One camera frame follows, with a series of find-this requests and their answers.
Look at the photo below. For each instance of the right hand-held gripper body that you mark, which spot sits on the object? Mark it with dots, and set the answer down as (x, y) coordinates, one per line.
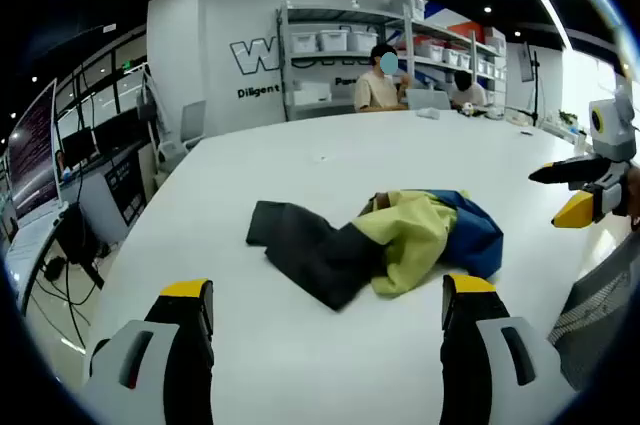
(612, 135)

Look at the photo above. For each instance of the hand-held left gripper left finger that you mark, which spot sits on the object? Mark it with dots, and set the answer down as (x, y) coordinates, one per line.
(190, 370)

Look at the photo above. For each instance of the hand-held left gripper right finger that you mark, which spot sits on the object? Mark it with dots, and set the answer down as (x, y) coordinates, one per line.
(465, 370)

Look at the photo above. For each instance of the yellow black blue garment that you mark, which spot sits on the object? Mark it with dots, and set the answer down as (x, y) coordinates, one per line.
(415, 240)

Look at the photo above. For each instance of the black tripod with screen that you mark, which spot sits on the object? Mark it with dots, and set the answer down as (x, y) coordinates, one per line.
(535, 90)

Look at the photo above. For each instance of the grey mesh office chair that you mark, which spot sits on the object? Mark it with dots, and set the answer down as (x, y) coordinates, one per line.
(600, 305)

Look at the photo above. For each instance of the small white toy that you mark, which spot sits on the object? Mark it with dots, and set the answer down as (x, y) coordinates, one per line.
(468, 109)

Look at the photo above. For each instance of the crumpled white cloth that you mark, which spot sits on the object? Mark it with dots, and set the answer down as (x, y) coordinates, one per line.
(429, 113)

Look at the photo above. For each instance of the silver laptop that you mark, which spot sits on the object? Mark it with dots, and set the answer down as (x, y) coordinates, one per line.
(427, 100)

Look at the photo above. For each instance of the row of white storage bins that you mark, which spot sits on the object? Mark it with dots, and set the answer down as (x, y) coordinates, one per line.
(450, 55)

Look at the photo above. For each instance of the large white storage bin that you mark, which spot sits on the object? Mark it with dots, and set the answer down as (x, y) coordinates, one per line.
(407, 7)

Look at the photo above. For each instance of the white lidded storage bin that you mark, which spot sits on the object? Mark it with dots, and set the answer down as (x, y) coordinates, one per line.
(304, 42)
(332, 40)
(361, 41)

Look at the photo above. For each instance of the grey white office chair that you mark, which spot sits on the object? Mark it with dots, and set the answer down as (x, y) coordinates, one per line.
(192, 122)

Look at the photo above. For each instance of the black computer monitor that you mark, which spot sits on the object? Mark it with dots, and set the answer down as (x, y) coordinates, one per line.
(77, 147)
(119, 129)

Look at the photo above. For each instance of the flat white box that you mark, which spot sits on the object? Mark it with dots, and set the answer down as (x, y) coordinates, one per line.
(311, 93)

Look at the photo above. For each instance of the large lit computer monitor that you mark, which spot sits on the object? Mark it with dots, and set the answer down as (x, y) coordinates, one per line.
(32, 155)

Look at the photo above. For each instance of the white equipment stand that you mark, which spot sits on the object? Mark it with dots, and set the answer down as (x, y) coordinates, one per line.
(149, 100)

